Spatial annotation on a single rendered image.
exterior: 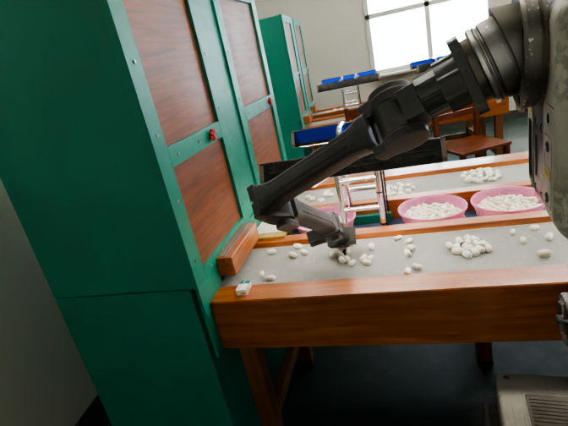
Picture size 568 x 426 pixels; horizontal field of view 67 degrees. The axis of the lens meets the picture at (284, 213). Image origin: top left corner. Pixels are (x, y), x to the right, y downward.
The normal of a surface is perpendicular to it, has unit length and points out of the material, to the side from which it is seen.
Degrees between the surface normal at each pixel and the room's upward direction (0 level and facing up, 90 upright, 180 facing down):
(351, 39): 90
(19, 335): 90
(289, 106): 90
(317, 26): 90
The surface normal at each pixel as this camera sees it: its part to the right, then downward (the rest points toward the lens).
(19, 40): -0.22, 0.38
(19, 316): 0.97, -0.13
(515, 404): -0.21, -0.92
